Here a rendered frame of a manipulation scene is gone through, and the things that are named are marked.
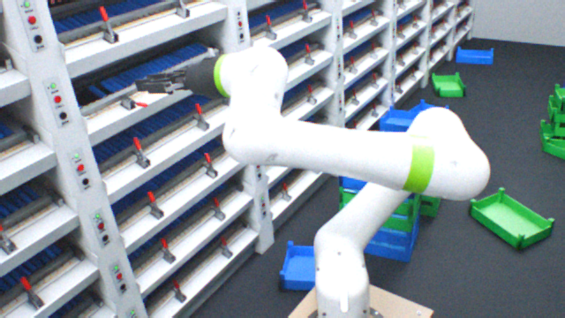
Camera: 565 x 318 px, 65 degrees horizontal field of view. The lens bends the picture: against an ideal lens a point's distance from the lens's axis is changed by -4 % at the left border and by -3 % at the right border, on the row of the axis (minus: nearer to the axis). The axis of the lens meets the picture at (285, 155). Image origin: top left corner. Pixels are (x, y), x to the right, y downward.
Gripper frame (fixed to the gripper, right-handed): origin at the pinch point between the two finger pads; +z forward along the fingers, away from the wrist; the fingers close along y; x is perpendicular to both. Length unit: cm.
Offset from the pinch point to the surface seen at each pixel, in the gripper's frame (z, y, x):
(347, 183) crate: -7, -68, 67
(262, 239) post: 30, -50, 88
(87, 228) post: 20.3, 21.0, 32.5
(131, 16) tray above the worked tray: 17.7, -14.2, -15.4
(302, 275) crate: 9, -45, 98
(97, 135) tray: 16.8, 9.6, 10.3
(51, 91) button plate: 13.1, 18.2, -5.2
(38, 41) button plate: 10.7, 17.7, -16.6
